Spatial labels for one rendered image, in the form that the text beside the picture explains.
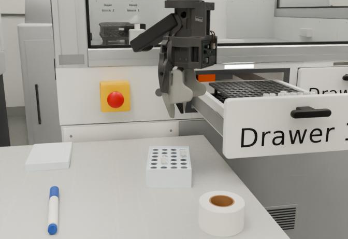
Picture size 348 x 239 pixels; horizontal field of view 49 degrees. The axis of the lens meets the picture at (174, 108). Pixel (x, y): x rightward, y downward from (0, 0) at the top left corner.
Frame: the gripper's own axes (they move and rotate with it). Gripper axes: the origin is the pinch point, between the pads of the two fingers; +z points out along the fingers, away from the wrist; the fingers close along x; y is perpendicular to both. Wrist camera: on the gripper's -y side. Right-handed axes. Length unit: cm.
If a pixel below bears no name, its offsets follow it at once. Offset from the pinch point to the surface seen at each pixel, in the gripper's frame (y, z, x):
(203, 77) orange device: -23, 5, 62
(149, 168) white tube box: -1.0, 10.0, -7.4
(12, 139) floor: -242, 90, 144
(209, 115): 1.7, 4.3, 13.0
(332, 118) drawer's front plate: 27.1, 1.4, 12.7
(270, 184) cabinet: 9, 31, 41
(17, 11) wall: -292, -16, 201
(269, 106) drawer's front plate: 17.3, -1.6, 4.4
